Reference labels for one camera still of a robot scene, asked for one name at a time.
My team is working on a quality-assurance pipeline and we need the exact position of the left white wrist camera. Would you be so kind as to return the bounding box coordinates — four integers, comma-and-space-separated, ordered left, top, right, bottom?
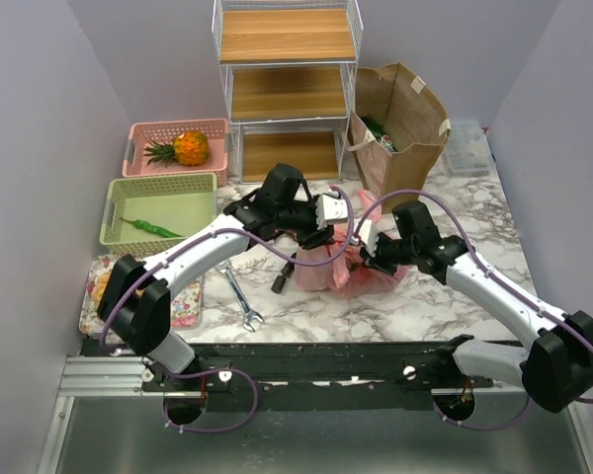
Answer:
315, 191, 349, 230

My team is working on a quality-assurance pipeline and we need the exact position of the pink plastic bag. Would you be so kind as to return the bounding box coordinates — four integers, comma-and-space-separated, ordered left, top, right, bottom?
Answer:
294, 189, 409, 299

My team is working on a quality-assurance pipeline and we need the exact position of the black T-handle tool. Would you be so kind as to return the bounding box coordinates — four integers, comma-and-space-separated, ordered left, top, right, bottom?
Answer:
271, 262, 295, 294

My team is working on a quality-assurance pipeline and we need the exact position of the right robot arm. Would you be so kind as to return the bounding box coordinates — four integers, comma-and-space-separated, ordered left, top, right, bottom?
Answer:
355, 200, 593, 413

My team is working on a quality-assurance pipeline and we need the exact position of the clear plastic organizer box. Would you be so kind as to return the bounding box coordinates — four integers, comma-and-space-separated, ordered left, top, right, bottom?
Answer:
443, 118, 493, 177

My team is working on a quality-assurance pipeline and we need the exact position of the silver open-end wrench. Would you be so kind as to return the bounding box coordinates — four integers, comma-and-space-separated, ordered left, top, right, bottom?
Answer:
215, 260, 264, 332

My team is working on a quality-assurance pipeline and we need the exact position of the green chili pepper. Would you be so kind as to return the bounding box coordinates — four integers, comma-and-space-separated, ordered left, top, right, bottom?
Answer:
119, 217, 183, 239

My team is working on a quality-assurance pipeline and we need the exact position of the orange bread toy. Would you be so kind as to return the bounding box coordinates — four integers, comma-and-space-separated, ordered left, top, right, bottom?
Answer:
90, 272, 111, 305

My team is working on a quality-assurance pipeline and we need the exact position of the brown paper grocery bag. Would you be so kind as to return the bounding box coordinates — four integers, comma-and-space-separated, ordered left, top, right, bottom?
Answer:
349, 63, 451, 198

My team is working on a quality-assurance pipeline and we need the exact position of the toy pineapple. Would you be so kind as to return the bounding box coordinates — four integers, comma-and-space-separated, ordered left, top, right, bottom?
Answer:
145, 130, 212, 167

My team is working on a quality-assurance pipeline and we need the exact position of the pink plastic basket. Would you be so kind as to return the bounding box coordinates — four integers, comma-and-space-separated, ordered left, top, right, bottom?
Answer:
122, 118, 228, 187

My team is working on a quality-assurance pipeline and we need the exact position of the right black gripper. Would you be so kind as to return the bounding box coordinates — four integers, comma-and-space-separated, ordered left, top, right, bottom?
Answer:
360, 230, 418, 277

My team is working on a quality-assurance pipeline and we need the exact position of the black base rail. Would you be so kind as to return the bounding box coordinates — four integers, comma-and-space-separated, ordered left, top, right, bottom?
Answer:
142, 343, 498, 413

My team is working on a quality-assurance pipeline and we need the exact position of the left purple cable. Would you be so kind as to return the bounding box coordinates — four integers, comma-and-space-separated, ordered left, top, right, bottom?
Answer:
98, 185, 357, 435

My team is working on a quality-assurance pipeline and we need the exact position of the floral tray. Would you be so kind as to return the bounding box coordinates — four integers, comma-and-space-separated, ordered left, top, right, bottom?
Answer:
78, 254, 203, 337

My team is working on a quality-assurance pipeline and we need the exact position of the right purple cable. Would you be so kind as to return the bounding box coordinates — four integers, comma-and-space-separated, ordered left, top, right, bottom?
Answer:
353, 189, 593, 431

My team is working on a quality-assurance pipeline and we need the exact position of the purple cable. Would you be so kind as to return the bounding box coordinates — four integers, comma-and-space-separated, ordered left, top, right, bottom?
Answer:
98, 185, 357, 435
353, 189, 593, 431

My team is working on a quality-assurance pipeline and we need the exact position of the green plastic basket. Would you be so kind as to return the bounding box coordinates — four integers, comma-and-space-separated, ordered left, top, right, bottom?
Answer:
100, 173, 217, 257

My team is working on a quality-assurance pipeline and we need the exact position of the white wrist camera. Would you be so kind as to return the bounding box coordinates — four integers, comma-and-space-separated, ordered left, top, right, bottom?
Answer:
315, 191, 349, 230
351, 219, 385, 261

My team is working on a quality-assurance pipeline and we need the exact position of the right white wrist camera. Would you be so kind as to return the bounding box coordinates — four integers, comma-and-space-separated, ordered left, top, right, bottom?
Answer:
351, 219, 385, 261

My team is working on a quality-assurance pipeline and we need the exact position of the white wire wooden shelf rack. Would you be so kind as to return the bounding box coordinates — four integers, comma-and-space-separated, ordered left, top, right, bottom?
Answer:
212, 1, 364, 183

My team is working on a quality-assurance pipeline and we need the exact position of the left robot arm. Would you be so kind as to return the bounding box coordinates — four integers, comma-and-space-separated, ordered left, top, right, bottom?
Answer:
97, 163, 352, 390

